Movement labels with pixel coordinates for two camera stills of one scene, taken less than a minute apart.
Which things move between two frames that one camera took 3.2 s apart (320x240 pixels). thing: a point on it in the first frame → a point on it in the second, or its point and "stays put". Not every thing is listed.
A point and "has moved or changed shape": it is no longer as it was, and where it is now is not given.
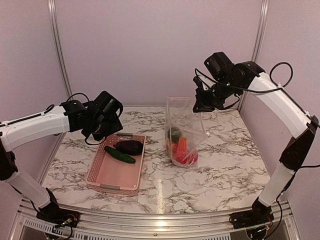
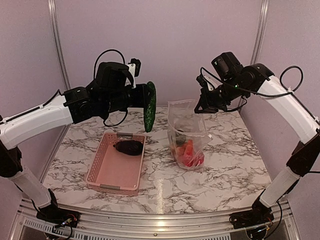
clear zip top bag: x=184 y=131 has moved or changed shape
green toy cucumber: x=119 y=156 → x=150 y=105
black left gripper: x=115 y=126 → x=141 y=98
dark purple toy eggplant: x=129 y=147 stays put
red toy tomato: x=191 y=158 → x=199 y=159
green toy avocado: x=174 y=134 → x=180 y=139
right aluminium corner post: x=264 y=10 stays put
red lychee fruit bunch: x=175 y=147 → x=180 y=151
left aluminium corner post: x=59 y=49 stays put
